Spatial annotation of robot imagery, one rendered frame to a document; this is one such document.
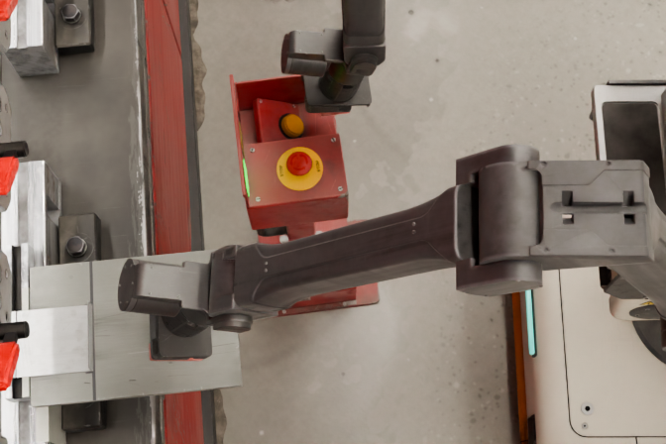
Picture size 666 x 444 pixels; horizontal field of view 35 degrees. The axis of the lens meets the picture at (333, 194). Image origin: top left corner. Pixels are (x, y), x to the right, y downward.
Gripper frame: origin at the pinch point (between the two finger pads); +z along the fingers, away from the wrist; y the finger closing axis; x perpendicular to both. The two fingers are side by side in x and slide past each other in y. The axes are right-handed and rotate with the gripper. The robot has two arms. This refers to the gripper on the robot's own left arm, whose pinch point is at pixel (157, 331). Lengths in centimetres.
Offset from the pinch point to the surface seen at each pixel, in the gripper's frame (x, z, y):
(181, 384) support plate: 3.5, 1.7, 6.2
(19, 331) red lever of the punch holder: -20.5, -15.1, 3.9
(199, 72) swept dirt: 47, 91, -86
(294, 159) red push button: 27.1, 10.0, -29.7
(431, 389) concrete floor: 88, 69, -5
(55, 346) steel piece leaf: -10.3, 9.1, -0.1
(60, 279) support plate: -9.5, 8.8, -8.7
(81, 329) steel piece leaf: -7.3, 7.5, -1.9
